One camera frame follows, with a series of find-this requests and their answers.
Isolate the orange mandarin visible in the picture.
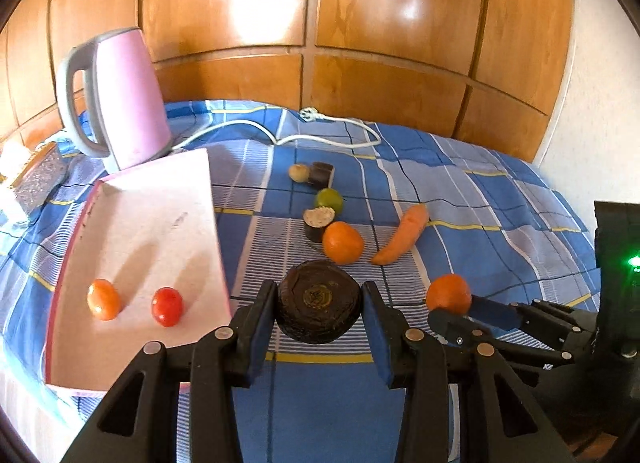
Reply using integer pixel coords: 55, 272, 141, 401
425, 273, 472, 316
322, 221, 365, 265

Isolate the dark cut piece pale top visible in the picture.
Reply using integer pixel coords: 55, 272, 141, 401
303, 207, 336, 244

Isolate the white power cable with plug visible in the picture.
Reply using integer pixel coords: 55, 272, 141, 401
172, 107, 383, 150

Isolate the orange oval tomato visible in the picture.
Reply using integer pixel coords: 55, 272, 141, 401
86, 278, 123, 321

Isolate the green lime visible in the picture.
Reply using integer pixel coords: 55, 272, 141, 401
315, 187, 345, 216

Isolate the dark brown round fruit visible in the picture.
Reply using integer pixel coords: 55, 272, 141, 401
276, 259, 362, 345

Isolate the small dark cut piece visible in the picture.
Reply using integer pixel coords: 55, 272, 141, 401
307, 162, 335, 189

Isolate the pink electric kettle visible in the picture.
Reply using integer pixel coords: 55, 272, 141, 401
55, 28, 173, 171

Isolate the pink shallow tray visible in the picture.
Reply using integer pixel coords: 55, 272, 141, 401
44, 148, 236, 396

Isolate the red tomato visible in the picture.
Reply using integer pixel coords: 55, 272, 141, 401
151, 286, 184, 328

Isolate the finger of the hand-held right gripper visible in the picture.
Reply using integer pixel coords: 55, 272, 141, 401
428, 307, 568, 373
469, 294, 600, 369

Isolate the wooden panelled wardrobe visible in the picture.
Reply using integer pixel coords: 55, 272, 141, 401
0, 0, 576, 164

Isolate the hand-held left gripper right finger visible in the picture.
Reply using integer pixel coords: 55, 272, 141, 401
361, 280, 576, 463

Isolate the white tissue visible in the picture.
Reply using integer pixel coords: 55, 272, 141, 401
0, 140, 32, 180

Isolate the glittery tissue box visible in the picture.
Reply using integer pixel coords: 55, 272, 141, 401
10, 140, 68, 211

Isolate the orange carrot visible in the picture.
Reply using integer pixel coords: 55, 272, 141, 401
370, 203, 430, 265

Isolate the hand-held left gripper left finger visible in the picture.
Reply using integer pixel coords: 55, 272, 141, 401
60, 279, 279, 463

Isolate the blue plaid blanket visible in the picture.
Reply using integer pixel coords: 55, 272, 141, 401
0, 99, 603, 463

